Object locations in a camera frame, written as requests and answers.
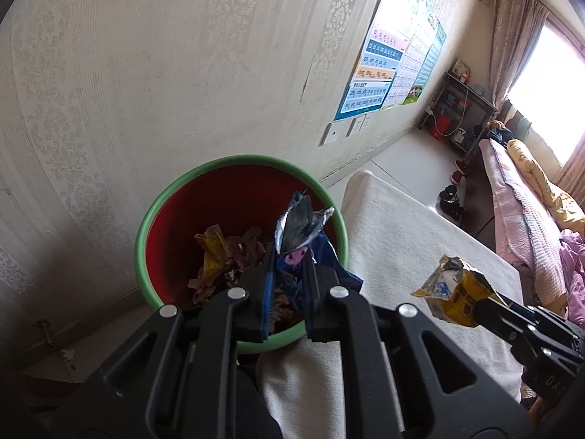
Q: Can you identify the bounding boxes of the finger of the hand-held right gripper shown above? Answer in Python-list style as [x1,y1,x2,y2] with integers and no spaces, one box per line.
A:
[491,292,567,326]
[473,301,536,345]

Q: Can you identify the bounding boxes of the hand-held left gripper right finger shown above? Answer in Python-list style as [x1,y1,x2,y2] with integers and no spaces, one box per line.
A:
[304,256,517,435]

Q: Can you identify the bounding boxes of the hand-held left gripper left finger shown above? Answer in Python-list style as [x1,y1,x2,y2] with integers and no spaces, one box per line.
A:
[68,244,277,435]

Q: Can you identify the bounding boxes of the gold yellow snack wrapper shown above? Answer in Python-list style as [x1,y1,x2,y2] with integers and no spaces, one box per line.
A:
[410,255,497,328]

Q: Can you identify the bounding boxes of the yellow milk carton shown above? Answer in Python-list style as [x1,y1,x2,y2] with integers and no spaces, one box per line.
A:
[194,225,235,289]

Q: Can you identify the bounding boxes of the blue snack wrapper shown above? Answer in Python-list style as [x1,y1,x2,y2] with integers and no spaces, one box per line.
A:
[273,191,365,294]

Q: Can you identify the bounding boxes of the red bin with green rim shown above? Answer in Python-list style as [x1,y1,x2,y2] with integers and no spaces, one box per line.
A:
[134,154,349,354]

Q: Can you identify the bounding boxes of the purple garment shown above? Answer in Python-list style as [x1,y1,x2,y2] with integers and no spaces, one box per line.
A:
[559,231,585,303]

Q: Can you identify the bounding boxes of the yellow quilt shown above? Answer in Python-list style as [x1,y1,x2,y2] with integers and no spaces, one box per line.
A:
[507,139,585,235]

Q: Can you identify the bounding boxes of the black shoes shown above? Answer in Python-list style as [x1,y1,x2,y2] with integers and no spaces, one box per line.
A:
[437,185,465,221]

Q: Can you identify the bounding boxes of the patterned curtain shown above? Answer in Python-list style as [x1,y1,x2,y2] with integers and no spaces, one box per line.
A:
[491,0,549,116]
[554,146,585,195]

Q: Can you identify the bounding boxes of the dark clothes heap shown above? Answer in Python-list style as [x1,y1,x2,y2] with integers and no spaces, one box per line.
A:
[486,120,531,143]

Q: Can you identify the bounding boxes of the red bag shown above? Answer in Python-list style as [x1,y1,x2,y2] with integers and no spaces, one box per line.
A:
[429,114,451,140]

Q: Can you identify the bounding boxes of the black metal shelf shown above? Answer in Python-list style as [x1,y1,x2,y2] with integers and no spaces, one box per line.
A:
[418,72,497,155]

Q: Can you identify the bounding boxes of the window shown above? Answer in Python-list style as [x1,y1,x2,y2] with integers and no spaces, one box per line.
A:
[506,23,585,166]

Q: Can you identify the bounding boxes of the metal bolt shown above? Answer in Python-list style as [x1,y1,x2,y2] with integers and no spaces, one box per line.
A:
[35,319,56,349]

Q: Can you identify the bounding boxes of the white wall plate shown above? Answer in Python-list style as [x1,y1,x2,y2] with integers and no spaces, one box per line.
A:
[320,121,343,146]

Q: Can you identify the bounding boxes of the white cable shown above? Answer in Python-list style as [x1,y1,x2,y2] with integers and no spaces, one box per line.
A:
[452,86,470,136]

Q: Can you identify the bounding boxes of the blue letter wall poster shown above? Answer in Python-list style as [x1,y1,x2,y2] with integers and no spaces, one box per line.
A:
[333,0,428,122]

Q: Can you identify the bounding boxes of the white chart wall poster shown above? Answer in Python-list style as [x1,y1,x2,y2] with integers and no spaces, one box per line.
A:
[381,4,435,110]

